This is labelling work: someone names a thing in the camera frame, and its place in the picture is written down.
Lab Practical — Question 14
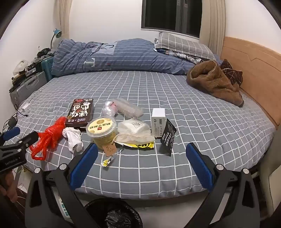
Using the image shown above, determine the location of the small yellow wrapper scrap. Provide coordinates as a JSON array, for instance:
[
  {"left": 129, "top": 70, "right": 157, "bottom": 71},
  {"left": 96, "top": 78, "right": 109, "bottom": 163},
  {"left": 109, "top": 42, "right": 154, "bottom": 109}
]
[{"left": 101, "top": 153, "right": 117, "bottom": 167}]

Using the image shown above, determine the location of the clear plastic bag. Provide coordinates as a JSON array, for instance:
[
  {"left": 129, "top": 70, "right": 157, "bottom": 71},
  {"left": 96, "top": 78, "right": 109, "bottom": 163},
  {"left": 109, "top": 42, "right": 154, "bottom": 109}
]
[{"left": 101, "top": 100, "right": 120, "bottom": 118}]

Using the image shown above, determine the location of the brown fleece garment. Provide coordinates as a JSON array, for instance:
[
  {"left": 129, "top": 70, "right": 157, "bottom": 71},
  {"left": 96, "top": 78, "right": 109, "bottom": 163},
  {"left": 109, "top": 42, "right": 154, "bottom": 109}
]
[{"left": 186, "top": 60, "right": 244, "bottom": 108}]

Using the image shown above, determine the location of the dark brown patterned cushion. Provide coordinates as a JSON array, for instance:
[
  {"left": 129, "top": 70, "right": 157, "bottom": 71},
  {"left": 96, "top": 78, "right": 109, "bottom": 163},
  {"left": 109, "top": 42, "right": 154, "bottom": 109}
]
[{"left": 220, "top": 59, "right": 244, "bottom": 86}]

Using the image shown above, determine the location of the clear bubble wrap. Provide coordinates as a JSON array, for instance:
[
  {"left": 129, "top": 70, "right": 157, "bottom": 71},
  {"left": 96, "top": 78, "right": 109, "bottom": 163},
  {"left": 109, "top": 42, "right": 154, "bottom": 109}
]
[{"left": 113, "top": 97, "right": 143, "bottom": 120}]

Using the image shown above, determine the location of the grey checked bed sheet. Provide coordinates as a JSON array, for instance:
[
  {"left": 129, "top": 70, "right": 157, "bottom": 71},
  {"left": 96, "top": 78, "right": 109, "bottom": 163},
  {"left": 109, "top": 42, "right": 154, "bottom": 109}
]
[{"left": 16, "top": 69, "right": 277, "bottom": 200}]

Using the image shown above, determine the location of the cream curtain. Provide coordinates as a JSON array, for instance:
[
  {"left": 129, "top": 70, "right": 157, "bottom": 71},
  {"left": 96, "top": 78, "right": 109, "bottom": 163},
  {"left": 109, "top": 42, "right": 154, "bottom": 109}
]
[
  {"left": 199, "top": 0, "right": 226, "bottom": 55},
  {"left": 54, "top": 0, "right": 74, "bottom": 41}
]

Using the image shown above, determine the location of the person's left hand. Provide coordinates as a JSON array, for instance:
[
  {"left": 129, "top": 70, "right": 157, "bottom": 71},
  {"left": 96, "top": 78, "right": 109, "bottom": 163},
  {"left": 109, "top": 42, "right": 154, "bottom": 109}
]
[{"left": 0, "top": 172, "right": 18, "bottom": 203}]

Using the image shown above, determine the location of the black power adapter with cable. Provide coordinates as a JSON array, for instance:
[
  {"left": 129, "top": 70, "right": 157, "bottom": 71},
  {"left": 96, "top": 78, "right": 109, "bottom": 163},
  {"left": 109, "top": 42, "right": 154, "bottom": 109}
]
[{"left": 2, "top": 112, "right": 29, "bottom": 132}]

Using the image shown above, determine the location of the printed cloth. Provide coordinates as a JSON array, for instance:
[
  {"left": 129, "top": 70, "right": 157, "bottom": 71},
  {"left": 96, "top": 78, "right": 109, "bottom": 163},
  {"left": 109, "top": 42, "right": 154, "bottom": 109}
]
[{"left": 158, "top": 49, "right": 204, "bottom": 64}]

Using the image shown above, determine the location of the teal suitcase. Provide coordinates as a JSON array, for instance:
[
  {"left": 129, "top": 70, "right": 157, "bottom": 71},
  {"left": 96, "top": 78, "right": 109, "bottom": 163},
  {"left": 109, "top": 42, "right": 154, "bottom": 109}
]
[{"left": 41, "top": 56, "right": 54, "bottom": 81}]

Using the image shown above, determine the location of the blue striped quilt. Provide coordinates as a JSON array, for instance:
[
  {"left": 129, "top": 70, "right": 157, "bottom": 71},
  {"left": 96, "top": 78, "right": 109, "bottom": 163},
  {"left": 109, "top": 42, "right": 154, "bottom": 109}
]
[{"left": 51, "top": 38, "right": 222, "bottom": 77}]

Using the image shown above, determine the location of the grey checked pillow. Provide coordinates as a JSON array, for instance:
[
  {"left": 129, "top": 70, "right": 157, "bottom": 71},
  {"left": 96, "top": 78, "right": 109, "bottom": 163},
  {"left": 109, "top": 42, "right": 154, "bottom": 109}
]
[{"left": 155, "top": 32, "right": 214, "bottom": 61}]

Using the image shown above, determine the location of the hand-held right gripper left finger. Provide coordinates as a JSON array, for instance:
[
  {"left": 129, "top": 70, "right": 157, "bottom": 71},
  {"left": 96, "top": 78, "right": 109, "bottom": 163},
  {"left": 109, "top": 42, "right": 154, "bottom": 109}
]
[{"left": 25, "top": 143, "right": 99, "bottom": 228}]

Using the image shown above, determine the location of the white plastic appliance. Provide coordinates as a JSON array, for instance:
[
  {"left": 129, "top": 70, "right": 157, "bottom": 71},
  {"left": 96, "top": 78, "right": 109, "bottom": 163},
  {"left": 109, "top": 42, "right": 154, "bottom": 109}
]
[{"left": 13, "top": 60, "right": 29, "bottom": 76}]

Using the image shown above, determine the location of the grey suitcase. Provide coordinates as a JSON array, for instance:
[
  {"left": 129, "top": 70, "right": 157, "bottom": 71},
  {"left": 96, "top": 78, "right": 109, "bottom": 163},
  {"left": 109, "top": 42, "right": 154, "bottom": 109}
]
[{"left": 9, "top": 71, "right": 47, "bottom": 110}]

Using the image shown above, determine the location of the yellow-lidded yogurt cup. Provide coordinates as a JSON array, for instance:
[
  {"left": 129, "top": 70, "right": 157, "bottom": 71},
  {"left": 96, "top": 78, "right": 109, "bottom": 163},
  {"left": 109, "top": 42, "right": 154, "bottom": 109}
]
[{"left": 86, "top": 116, "right": 119, "bottom": 150}]

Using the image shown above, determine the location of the black sachet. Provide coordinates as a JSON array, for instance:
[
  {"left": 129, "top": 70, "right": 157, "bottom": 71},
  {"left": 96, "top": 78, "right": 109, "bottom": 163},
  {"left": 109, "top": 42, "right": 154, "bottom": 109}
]
[{"left": 158, "top": 118, "right": 177, "bottom": 157}]

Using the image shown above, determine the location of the blue desk lamp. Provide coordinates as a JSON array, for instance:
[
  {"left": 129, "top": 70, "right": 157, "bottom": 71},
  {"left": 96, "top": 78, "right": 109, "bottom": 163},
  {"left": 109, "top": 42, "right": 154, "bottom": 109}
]
[{"left": 50, "top": 28, "right": 62, "bottom": 50}]

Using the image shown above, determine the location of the crumpled white tissue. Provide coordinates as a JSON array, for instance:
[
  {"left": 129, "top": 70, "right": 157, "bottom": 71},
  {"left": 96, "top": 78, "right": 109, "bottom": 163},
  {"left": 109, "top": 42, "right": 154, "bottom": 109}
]
[{"left": 62, "top": 128, "right": 84, "bottom": 153}]

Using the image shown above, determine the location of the brown snack box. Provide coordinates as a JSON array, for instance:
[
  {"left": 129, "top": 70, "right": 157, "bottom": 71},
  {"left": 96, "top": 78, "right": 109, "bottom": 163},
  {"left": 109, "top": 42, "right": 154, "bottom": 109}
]
[{"left": 65, "top": 98, "right": 94, "bottom": 132}]

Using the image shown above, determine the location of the white cotton pad bag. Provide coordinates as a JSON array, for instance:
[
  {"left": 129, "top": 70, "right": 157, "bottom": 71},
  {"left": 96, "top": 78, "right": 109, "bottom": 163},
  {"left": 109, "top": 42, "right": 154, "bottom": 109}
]
[{"left": 115, "top": 118, "right": 155, "bottom": 144}]

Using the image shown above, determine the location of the small white box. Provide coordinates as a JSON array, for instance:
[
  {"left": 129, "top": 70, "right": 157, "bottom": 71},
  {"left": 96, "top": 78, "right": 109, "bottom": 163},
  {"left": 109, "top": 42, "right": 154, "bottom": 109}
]
[{"left": 151, "top": 108, "right": 167, "bottom": 138}]

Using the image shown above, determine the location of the red plastic bag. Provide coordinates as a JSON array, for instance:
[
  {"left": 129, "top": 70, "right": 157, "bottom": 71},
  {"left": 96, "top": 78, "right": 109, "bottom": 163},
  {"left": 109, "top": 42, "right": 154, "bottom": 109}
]
[{"left": 30, "top": 117, "right": 67, "bottom": 160}]

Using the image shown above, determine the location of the cream furniture panel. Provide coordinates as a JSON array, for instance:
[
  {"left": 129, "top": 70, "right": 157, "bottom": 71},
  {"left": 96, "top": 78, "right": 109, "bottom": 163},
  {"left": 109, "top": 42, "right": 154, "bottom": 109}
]
[{"left": 257, "top": 151, "right": 281, "bottom": 217}]

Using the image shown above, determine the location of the trash bin with black liner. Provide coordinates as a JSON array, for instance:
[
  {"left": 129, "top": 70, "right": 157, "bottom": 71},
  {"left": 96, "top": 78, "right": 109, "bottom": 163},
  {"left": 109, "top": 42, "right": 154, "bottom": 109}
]
[{"left": 84, "top": 198, "right": 143, "bottom": 228}]

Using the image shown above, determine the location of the brown paper tag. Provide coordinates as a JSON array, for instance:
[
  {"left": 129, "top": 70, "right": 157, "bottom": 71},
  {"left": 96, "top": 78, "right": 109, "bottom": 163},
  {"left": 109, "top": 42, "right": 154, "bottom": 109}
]
[{"left": 105, "top": 141, "right": 117, "bottom": 157}]

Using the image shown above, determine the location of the white charger with cable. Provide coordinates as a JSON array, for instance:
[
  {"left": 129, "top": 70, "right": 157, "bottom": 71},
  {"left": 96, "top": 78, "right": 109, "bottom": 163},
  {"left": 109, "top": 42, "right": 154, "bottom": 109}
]
[{"left": 19, "top": 100, "right": 31, "bottom": 112}]

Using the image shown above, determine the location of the dark window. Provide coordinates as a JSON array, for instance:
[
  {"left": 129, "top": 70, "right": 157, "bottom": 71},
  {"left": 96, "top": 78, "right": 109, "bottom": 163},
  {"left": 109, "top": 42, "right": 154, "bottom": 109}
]
[{"left": 141, "top": 0, "right": 202, "bottom": 38}]

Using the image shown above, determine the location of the yellow snack wrapper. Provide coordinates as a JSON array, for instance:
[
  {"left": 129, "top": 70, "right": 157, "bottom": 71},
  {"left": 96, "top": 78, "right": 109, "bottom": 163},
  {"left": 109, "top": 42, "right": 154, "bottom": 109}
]
[{"left": 114, "top": 140, "right": 155, "bottom": 150}]

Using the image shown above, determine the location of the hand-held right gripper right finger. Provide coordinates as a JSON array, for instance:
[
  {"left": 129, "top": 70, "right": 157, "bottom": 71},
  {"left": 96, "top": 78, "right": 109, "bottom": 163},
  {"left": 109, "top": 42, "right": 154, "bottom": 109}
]
[{"left": 185, "top": 142, "right": 260, "bottom": 228}]

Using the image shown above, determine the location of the wooden headboard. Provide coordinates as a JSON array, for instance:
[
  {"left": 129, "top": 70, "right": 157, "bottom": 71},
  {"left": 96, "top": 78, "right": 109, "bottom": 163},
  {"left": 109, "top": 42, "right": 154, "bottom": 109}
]
[{"left": 221, "top": 36, "right": 281, "bottom": 132}]

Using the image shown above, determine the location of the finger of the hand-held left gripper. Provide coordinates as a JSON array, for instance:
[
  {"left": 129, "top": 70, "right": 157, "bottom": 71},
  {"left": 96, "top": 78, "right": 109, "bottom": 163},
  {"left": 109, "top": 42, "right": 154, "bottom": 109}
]
[
  {"left": 10, "top": 131, "right": 39, "bottom": 152},
  {"left": 0, "top": 127, "right": 21, "bottom": 142}
]

